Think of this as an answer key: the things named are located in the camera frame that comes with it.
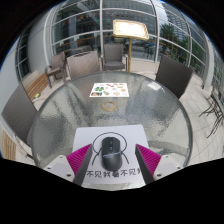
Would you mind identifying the golden ring in table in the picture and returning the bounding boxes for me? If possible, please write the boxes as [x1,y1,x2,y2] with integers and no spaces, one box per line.
[100,99,118,113]

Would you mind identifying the wooden slat bench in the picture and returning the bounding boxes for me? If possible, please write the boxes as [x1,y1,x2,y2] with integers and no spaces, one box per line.
[0,129,18,161]
[24,72,49,101]

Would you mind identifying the gold-framed sign stand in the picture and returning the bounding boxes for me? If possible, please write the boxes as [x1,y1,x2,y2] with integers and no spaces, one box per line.
[111,19,150,73]

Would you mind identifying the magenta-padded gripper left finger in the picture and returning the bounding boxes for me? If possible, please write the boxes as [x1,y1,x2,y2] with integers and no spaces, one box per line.
[44,143,94,186]

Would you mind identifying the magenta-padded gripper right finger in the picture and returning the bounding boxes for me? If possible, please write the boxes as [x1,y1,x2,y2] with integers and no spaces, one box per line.
[134,143,183,184]

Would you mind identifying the colourful printed menu card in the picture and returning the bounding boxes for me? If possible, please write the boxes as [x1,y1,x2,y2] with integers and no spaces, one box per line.
[88,82,130,98]

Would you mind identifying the dark brown wicker chair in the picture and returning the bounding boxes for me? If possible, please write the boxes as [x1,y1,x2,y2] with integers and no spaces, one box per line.
[154,54,195,100]

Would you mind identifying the black computer mouse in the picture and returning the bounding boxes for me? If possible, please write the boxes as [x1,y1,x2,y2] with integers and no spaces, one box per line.
[100,135,124,173]

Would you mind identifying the black metal chairs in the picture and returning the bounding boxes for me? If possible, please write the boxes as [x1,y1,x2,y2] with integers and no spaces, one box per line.
[199,89,224,139]

